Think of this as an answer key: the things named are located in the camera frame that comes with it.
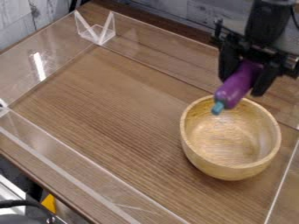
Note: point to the clear acrylic corner bracket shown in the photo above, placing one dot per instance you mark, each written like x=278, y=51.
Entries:
x=99, y=34

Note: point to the purple toy eggplant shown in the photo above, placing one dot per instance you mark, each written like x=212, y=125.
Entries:
x=235, y=87

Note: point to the clear acrylic barrier wall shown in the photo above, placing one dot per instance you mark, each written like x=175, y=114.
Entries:
x=85, y=186

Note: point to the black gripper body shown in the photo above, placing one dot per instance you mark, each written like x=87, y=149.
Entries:
x=260, y=37

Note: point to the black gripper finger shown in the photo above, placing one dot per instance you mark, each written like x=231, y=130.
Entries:
x=228, y=60
x=264, y=80

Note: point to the brown wooden bowl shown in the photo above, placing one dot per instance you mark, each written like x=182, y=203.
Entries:
x=230, y=146

